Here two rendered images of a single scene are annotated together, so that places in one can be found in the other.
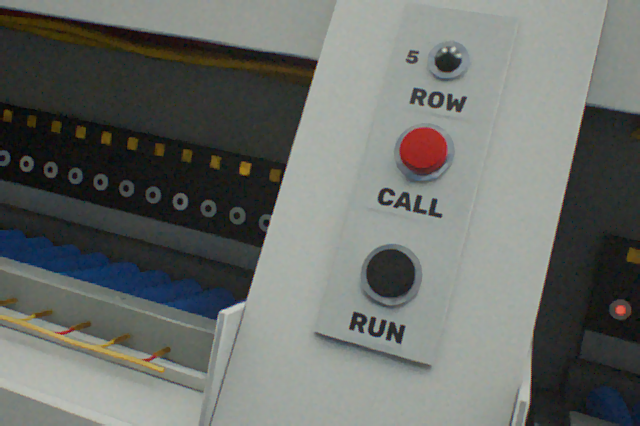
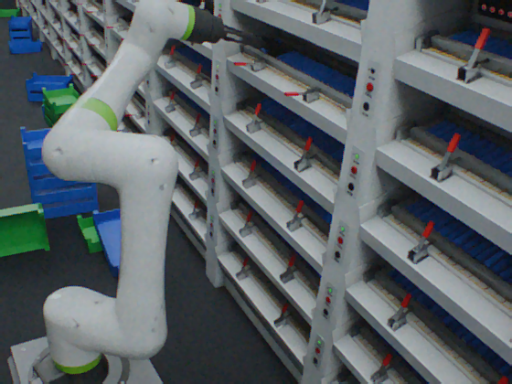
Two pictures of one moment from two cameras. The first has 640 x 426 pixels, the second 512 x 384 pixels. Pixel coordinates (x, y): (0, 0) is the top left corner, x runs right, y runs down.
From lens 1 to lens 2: 0.93 m
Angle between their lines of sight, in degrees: 56
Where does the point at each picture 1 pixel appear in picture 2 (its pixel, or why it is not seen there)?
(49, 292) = (336, 97)
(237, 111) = not seen: hidden behind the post
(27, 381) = (329, 116)
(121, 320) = (346, 103)
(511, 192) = (380, 94)
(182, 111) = not seen: hidden behind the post
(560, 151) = (386, 89)
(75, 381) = (337, 116)
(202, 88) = not seen: hidden behind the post
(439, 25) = (372, 64)
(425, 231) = (370, 100)
